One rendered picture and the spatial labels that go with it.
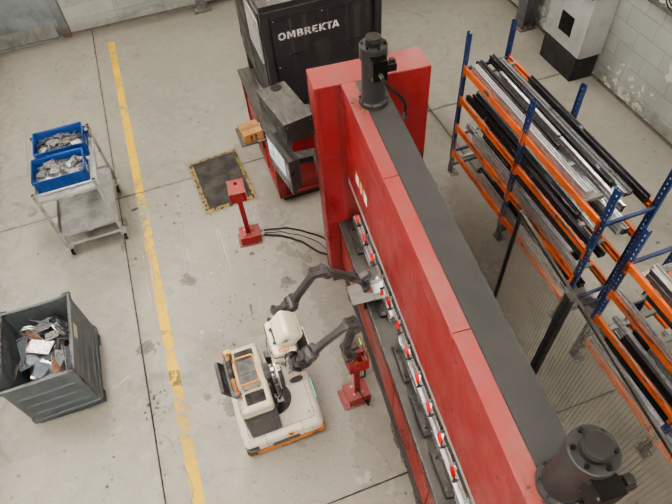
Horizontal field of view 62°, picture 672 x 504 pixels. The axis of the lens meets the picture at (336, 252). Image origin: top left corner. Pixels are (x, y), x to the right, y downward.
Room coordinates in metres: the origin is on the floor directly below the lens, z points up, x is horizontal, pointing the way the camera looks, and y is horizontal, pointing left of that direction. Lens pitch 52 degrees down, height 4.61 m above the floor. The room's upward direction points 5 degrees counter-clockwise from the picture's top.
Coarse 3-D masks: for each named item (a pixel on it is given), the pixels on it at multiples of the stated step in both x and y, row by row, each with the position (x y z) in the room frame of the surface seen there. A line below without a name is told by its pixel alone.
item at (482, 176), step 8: (480, 168) 4.18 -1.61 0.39; (480, 176) 4.03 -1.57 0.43; (488, 176) 4.05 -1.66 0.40; (488, 184) 3.90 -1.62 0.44; (496, 184) 3.94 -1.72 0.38; (488, 192) 3.85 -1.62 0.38; (496, 192) 3.78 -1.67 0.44; (496, 200) 3.70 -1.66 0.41; (512, 208) 3.58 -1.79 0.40; (512, 216) 3.45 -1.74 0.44; (512, 224) 3.39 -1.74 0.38; (520, 224) 3.34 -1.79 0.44; (528, 232) 3.27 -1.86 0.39; (528, 240) 3.14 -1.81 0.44; (528, 248) 3.10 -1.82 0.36; (544, 256) 2.94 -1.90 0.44; (552, 256) 2.97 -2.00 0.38; (544, 264) 2.87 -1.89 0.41; (552, 280) 2.72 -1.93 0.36; (560, 280) 2.69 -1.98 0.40
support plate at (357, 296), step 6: (372, 282) 2.45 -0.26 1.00; (378, 282) 2.44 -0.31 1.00; (348, 288) 2.41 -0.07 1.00; (354, 288) 2.41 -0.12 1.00; (360, 288) 2.40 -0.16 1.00; (354, 294) 2.35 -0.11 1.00; (360, 294) 2.34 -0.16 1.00; (366, 294) 2.34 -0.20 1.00; (372, 294) 2.33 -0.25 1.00; (378, 294) 2.33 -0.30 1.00; (384, 294) 2.32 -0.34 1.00; (354, 300) 2.30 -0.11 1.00; (360, 300) 2.29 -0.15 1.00; (366, 300) 2.29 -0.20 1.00; (372, 300) 2.28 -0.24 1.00
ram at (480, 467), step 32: (352, 128) 3.02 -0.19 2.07; (352, 160) 3.06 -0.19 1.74; (384, 224) 2.29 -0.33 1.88; (384, 256) 2.27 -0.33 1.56; (416, 288) 1.71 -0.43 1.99; (416, 320) 1.66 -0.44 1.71; (416, 352) 1.61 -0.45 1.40; (448, 352) 1.26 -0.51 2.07; (448, 384) 1.19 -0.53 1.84; (448, 416) 1.12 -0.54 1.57; (480, 448) 0.82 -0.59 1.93; (480, 480) 0.73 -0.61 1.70
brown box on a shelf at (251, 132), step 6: (252, 120) 4.44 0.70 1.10; (240, 126) 4.36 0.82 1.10; (246, 126) 4.35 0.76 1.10; (252, 126) 4.34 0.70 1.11; (258, 126) 4.33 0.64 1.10; (240, 132) 4.29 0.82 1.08; (246, 132) 4.26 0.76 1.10; (252, 132) 4.25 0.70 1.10; (258, 132) 4.26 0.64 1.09; (240, 138) 4.31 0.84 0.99; (246, 138) 4.21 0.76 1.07; (252, 138) 4.23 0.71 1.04; (258, 138) 4.26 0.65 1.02; (264, 138) 4.28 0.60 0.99; (246, 144) 4.21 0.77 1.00; (252, 144) 4.21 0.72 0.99
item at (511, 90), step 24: (480, 72) 4.35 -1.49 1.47; (504, 72) 4.34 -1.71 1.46; (504, 96) 3.98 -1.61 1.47; (528, 96) 3.94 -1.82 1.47; (552, 96) 3.90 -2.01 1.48; (528, 120) 3.63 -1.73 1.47; (552, 120) 3.61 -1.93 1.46; (576, 120) 3.56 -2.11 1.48; (552, 144) 3.34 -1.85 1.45; (576, 144) 3.29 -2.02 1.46; (600, 144) 3.25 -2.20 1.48; (600, 168) 3.00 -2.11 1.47; (624, 168) 2.96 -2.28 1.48; (624, 192) 2.75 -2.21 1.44; (648, 192) 2.69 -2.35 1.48
